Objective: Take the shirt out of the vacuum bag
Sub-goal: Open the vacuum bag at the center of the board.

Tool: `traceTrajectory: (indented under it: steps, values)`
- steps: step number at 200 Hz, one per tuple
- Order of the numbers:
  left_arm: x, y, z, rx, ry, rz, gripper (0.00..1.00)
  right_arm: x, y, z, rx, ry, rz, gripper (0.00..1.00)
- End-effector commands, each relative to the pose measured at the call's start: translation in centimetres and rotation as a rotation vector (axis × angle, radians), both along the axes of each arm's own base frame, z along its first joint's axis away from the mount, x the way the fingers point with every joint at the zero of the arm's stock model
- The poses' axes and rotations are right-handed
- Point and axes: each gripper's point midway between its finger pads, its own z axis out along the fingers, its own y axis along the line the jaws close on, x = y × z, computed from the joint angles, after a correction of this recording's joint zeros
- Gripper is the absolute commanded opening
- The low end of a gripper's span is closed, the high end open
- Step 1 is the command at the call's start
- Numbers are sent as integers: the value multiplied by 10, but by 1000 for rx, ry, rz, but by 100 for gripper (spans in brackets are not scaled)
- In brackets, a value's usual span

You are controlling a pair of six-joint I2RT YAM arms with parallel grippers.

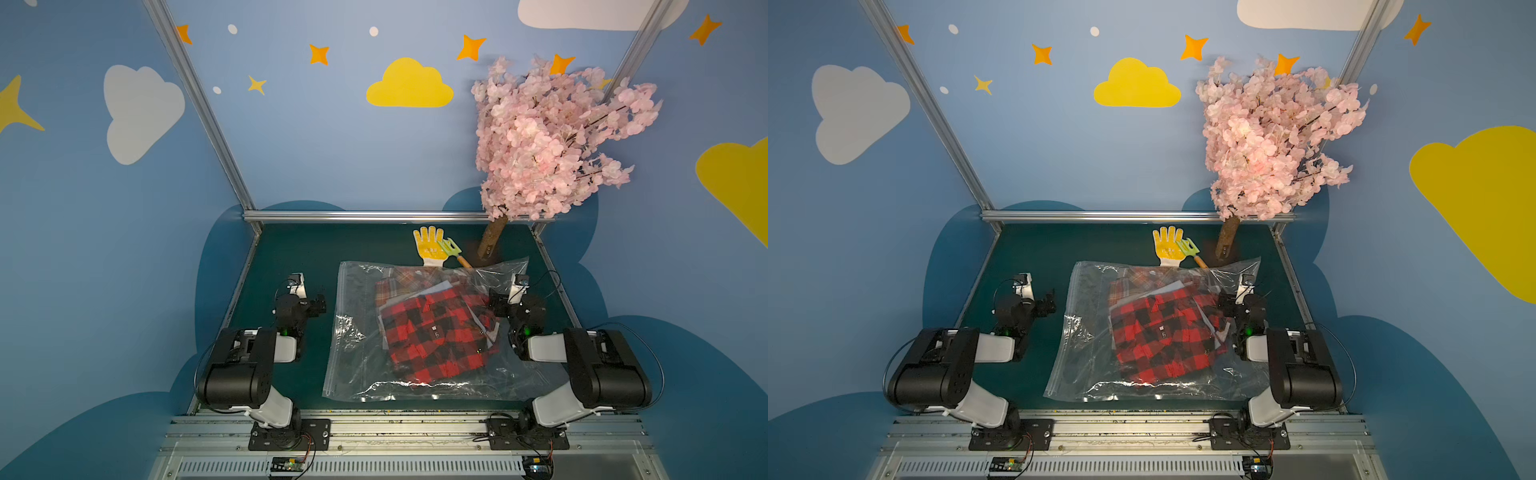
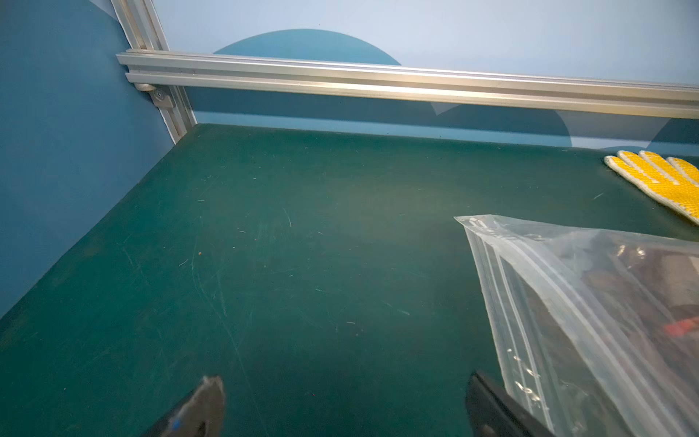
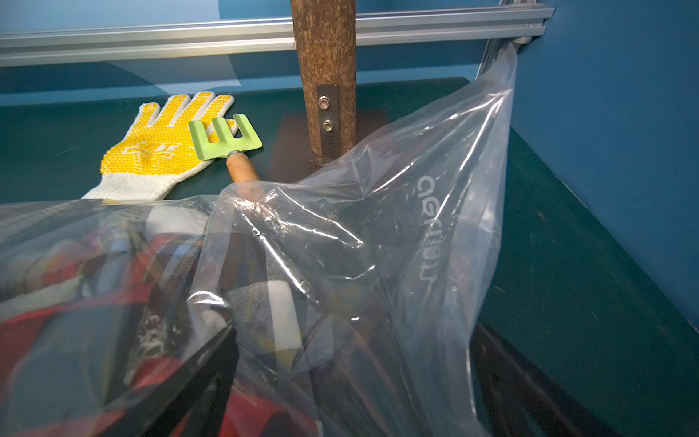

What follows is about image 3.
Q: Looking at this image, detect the yellow dotted work glove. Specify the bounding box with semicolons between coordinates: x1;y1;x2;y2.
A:
83;91;235;201

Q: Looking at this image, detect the clear plastic vacuum bag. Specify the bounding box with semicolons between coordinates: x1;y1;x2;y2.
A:
0;43;519;437

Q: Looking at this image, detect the right aluminium corner post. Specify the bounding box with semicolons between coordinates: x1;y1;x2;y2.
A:
476;0;536;78

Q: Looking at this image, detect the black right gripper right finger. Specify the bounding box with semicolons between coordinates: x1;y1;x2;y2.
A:
471;323;617;436

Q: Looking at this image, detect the aluminium back frame rail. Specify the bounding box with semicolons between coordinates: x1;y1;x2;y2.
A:
1;3;554;67

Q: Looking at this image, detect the green toy garden rake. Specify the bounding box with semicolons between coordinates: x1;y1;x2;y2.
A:
189;114;263;183

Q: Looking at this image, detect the red black plaid shirt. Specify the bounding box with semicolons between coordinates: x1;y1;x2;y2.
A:
1;197;324;436

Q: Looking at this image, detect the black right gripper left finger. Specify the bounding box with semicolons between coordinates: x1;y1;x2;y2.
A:
111;325;240;436

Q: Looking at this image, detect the pink cherry blossom tree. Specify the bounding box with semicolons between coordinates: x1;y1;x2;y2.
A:
289;0;357;165

